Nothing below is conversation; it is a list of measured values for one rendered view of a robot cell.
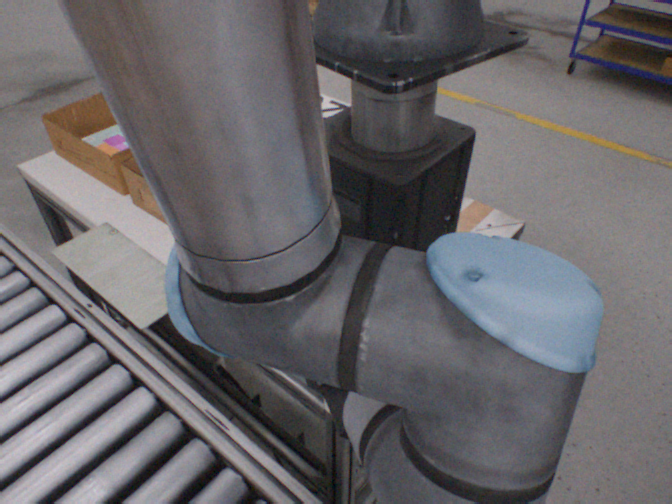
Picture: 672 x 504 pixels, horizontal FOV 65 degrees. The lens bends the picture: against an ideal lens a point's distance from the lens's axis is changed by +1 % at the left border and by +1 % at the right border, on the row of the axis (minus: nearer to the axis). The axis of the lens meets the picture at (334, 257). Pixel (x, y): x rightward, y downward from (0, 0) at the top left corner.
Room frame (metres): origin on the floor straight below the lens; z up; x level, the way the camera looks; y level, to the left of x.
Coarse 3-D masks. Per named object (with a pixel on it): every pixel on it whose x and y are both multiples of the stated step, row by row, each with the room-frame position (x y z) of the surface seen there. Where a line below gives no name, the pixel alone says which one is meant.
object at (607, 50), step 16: (656, 0) 3.09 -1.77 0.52; (592, 16) 3.40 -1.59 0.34; (608, 16) 3.39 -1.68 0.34; (624, 16) 3.39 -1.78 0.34; (640, 16) 3.39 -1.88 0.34; (656, 16) 3.39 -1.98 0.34; (576, 32) 3.34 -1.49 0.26; (624, 32) 3.16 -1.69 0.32; (640, 32) 3.11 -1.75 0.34; (656, 32) 3.12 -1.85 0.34; (592, 48) 3.41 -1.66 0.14; (608, 48) 3.41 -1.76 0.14; (624, 48) 3.41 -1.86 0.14; (640, 48) 3.41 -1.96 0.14; (656, 48) 3.41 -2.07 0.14; (608, 64) 3.18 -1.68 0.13; (624, 64) 3.15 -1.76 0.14; (640, 64) 3.15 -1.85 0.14; (656, 64) 3.15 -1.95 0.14; (656, 80) 2.98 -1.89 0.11
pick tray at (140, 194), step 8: (128, 160) 0.91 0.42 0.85; (128, 168) 0.88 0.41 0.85; (136, 168) 0.92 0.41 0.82; (128, 176) 0.89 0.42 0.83; (136, 176) 0.87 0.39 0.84; (128, 184) 0.89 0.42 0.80; (136, 184) 0.87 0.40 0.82; (144, 184) 0.85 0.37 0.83; (136, 192) 0.88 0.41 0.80; (144, 192) 0.86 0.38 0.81; (136, 200) 0.89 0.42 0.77; (144, 200) 0.87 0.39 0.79; (152, 200) 0.84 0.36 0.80; (144, 208) 0.87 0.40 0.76; (152, 208) 0.85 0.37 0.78; (152, 216) 0.86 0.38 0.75; (160, 216) 0.84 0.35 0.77
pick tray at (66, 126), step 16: (96, 96) 1.21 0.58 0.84; (48, 112) 1.12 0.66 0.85; (64, 112) 1.15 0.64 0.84; (80, 112) 1.17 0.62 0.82; (96, 112) 1.20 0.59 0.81; (48, 128) 1.09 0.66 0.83; (64, 128) 1.13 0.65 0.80; (80, 128) 1.16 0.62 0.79; (96, 128) 1.19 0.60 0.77; (64, 144) 1.05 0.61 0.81; (80, 144) 1.00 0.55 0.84; (80, 160) 1.02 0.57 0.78; (96, 160) 0.97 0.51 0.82; (112, 160) 0.93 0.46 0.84; (96, 176) 0.99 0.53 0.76; (112, 176) 0.94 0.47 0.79; (128, 192) 0.94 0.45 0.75
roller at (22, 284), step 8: (16, 272) 0.69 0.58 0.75; (0, 280) 0.67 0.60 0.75; (8, 280) 0.67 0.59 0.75; (16, 280) 0.67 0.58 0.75; (24, 280) 0.68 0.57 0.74; (0, 288) 0.65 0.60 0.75; (8, 288) 0.66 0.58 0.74; (16, 288) 0.66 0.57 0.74; (24, 288) 0.67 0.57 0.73; (0, 296) 0.64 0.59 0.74; (8, 296) 0.65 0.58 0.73; (16, 296) 0.65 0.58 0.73; (0, 304) 0.63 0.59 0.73
